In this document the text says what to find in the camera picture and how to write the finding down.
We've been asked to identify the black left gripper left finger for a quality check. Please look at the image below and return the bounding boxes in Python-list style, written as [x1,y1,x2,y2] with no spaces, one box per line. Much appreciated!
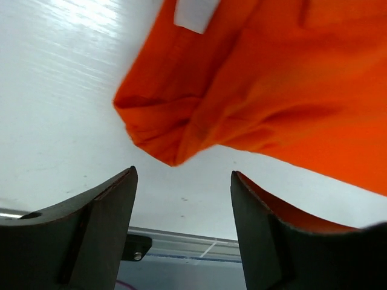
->
[1,167,138,289]

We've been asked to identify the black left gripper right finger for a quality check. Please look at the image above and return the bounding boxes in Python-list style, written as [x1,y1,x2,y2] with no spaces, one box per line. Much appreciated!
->
[230,171,386,289]

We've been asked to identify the orange t-shirt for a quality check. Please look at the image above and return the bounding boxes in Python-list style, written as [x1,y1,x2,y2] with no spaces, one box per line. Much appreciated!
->
[113,1,386,195]

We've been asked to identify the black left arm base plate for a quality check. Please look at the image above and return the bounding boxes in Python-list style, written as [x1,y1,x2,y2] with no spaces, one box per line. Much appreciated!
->
[122,234,152,262]

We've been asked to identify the aluminium table frame rail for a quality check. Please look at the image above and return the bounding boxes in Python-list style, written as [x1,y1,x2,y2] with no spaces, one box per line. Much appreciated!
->
[0,207,242,263]

